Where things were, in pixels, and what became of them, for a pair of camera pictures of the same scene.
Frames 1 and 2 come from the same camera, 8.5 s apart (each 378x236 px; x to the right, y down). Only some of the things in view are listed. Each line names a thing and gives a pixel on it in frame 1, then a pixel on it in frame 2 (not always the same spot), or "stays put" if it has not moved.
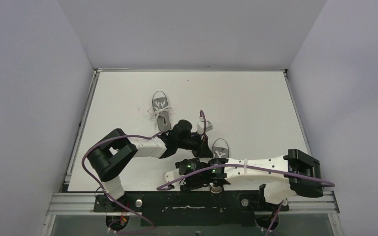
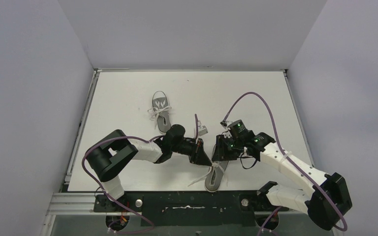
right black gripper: (189, 184) to (221, 153)
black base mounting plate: (190, 208) stays put
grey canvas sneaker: (161, 111) stays put
